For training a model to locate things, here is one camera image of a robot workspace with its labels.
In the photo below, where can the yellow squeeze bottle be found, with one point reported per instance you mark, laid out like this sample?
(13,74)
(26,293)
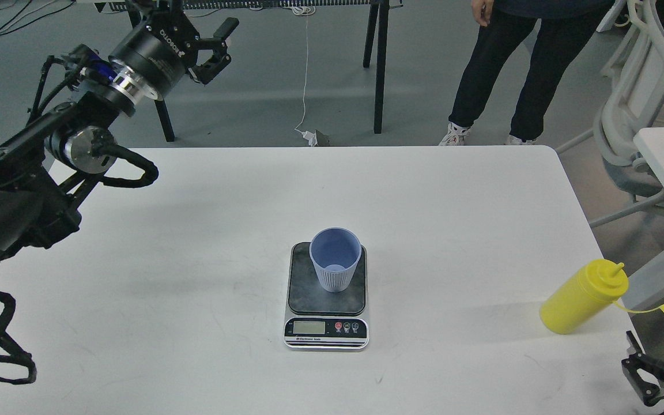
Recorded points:
(592,289)

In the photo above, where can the white power adapter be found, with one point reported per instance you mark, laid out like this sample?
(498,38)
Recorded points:
(311,137)

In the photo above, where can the white office chair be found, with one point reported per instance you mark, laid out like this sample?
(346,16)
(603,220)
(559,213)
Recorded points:
(636,71)

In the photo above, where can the blue ribbed plastic cup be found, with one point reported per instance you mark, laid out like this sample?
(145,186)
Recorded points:
(335,254)

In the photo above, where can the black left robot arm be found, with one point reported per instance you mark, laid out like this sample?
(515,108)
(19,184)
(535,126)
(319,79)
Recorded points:
(66,148)

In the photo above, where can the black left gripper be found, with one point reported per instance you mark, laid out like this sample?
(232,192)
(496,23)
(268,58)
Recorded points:
(163,46)

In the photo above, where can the digital kitchen scale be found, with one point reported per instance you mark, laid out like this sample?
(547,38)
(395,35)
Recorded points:
(319,320)

